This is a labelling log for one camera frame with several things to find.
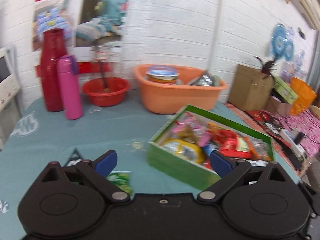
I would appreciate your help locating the dark purple plant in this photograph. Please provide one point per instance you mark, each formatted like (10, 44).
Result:
(267, 67)

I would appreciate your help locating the yellow corn snack pack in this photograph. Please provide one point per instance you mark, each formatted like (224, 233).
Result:
(186, 150)

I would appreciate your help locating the green cardboard box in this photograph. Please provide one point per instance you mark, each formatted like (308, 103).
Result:
(201, 176)

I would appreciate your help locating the bedding poster on wall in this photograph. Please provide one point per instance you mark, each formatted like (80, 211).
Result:
(83, 21)

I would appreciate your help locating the green peas snack bag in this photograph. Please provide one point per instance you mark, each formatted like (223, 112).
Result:
(121, 179)

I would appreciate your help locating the orange plastic basin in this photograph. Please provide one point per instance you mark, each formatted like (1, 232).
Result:
(169, 99)

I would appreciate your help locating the orange plastic bag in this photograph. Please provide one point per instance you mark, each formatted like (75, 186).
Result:
(306, 96)

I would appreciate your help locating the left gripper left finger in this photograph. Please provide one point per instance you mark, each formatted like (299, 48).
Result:
(97, 171)

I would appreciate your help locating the red potato chips bag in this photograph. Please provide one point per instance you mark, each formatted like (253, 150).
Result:
(233, 145)

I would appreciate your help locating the orange apple chips bag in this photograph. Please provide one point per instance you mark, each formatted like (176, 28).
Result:
(215, 129)

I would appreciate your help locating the steel bowl in basin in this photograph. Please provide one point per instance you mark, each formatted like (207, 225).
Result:
(206, 79)

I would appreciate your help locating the brown cardboard box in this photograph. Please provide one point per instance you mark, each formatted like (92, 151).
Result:
(250, 89)

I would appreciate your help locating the red plastic basket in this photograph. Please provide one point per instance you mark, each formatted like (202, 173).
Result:
(107, 93)

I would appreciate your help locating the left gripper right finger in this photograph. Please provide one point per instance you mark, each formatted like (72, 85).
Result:
(231, 174)

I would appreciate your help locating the dark red thermos jug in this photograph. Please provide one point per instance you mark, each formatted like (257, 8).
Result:
(53, 48)

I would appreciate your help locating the stacked bowls with blue lid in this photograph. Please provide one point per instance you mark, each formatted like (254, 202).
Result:
(162, 74)

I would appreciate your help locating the blue round wall decoration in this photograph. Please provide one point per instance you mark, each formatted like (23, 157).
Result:
(282, 44)

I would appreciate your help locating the pink dried fruit snack bag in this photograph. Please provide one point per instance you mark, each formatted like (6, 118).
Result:
(191, 129)

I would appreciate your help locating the pink thermos bottle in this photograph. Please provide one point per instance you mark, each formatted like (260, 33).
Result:
(68, 70)

